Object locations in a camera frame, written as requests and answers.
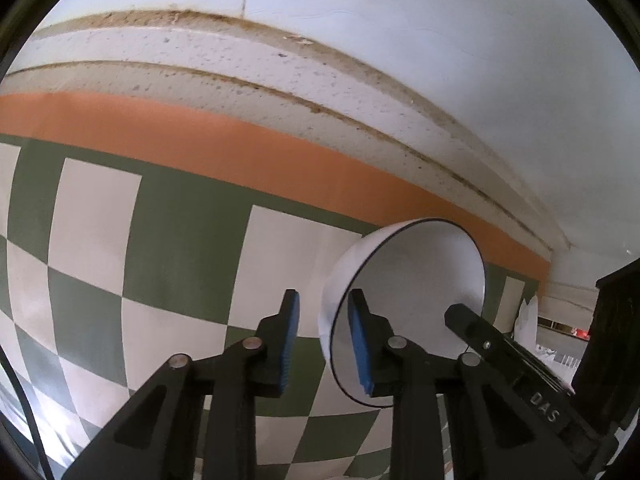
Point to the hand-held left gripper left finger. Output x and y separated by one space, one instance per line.
291 340

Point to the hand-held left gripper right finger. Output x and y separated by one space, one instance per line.
360 345

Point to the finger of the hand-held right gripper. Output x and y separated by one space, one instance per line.
465 322

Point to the white bowl with dark rim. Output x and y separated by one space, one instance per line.
415 280

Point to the dark block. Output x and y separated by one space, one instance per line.
617 335

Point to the green checkered tablecloth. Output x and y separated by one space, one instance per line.
175 235

